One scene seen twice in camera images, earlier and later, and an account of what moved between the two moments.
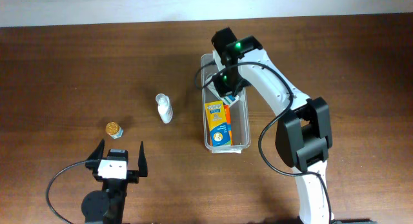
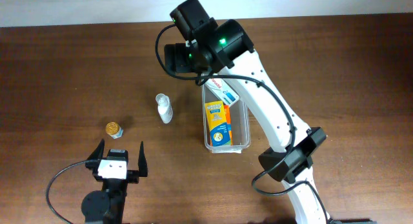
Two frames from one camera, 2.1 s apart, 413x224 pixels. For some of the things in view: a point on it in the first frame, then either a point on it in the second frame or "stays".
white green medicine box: [228, 99] stays
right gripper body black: [228, 81] → [186, 59]
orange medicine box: [228, 118] stays
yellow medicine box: [219, 129] stays
